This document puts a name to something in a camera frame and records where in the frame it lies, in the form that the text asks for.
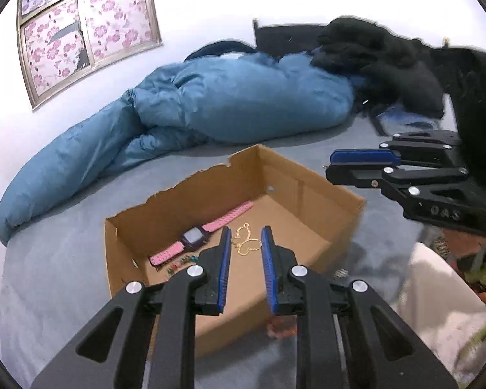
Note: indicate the cream trouser right leg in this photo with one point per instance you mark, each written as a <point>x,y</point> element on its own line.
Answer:
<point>436,303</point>

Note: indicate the teal blue duvet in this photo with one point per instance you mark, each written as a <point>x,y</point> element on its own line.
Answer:
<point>235,101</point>

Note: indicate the black headboard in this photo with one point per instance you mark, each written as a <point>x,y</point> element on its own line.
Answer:
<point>278,41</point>

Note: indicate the floral film window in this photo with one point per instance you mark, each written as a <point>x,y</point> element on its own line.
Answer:
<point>62,41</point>

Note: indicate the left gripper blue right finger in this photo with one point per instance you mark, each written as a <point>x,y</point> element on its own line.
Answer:
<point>347,335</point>

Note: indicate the black clothes pile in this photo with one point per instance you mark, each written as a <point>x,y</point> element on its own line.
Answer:
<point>394,69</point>

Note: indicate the person's right hand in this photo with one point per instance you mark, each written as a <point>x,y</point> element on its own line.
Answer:
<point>465,251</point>

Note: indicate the brown cardboard box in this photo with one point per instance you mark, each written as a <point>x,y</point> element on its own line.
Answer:
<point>305,212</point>

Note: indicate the black camera housing right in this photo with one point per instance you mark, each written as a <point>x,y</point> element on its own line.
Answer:
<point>462,73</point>

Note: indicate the pink strap smartwatch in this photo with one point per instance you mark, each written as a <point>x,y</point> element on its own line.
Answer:
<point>198,236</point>

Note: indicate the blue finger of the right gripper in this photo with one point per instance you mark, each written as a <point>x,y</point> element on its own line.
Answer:
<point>365,156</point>
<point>356,175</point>

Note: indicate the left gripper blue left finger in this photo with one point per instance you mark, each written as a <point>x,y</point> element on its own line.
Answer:
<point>145,334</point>

